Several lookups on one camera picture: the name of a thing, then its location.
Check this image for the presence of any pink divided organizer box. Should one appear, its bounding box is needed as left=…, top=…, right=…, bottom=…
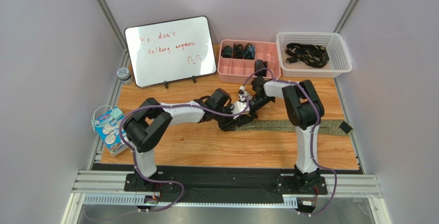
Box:
left=217, top=39, right=281, bottom=84

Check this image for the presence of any small patterned round jar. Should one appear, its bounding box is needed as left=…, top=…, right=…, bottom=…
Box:
left=116, top=67, right=134, bottom=85

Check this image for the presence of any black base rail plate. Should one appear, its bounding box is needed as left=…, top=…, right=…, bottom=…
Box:
left=91, top=163, right=364, bottom=204

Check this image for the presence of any aluminium frame rail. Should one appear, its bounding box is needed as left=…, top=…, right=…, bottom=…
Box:
left=61, top=170, right=391, bottom=223

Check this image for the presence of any rolled dark tie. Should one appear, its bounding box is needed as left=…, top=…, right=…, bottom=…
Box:
left=254, top=59, right=268, bottom=77
left=232, top=43, right=244, bottom=59
left=221, top=45, right=233, bottom=58
left=243, top=43, right=256, bottom=60

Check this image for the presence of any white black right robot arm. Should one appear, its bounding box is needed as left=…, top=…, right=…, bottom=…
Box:
left=250, top=76, right=325, bottom=187

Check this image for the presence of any light blue power adapter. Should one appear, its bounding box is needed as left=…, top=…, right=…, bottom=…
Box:
left=110, top=108, right=124, bottom=120

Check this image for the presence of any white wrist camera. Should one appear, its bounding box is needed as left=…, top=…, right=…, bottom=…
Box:
left=232, top=101, right=249, bottom=118
left=238, top=85, right=252, bottom=102

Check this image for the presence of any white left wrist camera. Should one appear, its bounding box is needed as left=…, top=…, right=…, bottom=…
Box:
left=232, top=101, right=249, bottom=118

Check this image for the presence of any green patterned tie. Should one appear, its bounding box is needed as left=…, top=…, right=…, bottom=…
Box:
left=234, top=119, right=354, bottom=137

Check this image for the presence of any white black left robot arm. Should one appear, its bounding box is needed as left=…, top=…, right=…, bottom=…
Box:
left=119, top=89, right=251, bottom=183

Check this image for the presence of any white whiteboard black frame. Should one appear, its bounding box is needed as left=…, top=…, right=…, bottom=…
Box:
left=124, top=16, right=217, bottom=88

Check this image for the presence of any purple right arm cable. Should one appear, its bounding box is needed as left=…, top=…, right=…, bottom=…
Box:
left=239, top=67, right=338, bottom=216

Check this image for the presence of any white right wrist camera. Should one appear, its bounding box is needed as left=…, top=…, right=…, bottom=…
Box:
left=238, top=85, right=252, bottom=102

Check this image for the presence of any black camouflage tie in basket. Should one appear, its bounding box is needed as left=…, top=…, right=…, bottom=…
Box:
left=285, top=43, right=329, bottom=68

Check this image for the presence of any white plastic basket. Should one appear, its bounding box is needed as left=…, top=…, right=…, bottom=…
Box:
left=276, top=31, right=352, bottom=78

